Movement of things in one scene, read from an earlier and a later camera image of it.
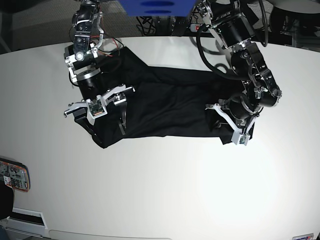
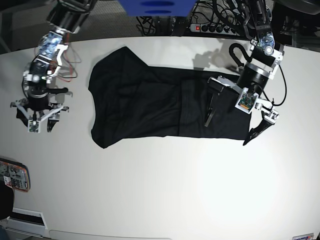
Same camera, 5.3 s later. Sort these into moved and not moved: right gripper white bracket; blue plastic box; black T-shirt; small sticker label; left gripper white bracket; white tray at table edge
Moved: right gripper white bracket; left gripper white bracket
Not moved: white tray at table edge; small sticker label; black T-shirt; blue plastic box
